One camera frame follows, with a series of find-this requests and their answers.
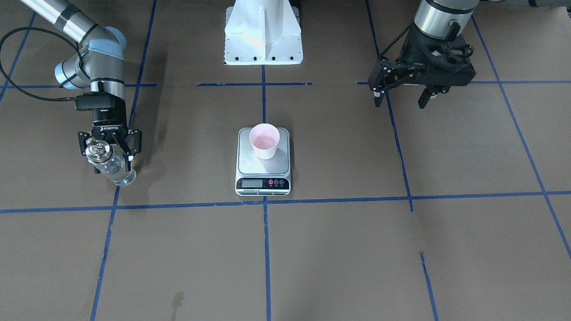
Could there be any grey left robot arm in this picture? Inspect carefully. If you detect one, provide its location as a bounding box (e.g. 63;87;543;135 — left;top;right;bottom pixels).
368;0;478;108

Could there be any digital kitchen scale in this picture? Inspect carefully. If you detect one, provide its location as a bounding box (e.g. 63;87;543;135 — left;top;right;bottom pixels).
235;128;292;196

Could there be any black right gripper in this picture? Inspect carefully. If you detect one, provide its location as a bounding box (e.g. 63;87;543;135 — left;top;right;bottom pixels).
75;93;142;174

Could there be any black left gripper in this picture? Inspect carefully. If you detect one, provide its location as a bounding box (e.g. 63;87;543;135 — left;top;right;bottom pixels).
368;22;476;109

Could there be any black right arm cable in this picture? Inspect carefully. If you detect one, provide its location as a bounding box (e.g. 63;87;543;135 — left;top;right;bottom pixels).
0;27;90;102

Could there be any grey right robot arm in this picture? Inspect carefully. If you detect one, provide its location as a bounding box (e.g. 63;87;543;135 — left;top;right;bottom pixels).
24;0;141;185

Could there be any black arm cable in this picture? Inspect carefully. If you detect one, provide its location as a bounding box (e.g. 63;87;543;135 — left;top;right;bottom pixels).
0;27;90;102
378;20;415;61

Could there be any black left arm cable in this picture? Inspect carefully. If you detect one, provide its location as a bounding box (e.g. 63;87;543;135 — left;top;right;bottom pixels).
378;20;415;61

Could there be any clear glass sauce bottle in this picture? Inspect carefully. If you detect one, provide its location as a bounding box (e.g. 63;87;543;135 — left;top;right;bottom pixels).
85;137;137;185

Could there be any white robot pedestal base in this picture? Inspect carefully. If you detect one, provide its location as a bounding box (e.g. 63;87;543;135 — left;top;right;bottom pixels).
223;0;304;66

